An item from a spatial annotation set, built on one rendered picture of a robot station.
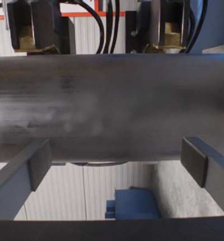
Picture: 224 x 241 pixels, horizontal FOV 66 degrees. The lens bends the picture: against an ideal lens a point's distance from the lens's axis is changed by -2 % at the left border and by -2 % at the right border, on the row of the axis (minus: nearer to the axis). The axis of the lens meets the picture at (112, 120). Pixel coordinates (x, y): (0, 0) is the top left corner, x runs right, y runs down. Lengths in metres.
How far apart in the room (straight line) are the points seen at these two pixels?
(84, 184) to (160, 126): 3.13
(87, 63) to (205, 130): 0.21
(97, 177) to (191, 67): 3.03
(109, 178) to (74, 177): 0.61
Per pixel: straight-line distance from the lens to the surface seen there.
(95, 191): 3.42
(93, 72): 0.28
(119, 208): 2.80
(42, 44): 0.65
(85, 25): 2.84
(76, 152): 0.29
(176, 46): 0.65
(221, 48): 1.02
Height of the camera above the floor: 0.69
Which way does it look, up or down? 1 degrees down
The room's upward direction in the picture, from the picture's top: 91 degrees counter-clockwise
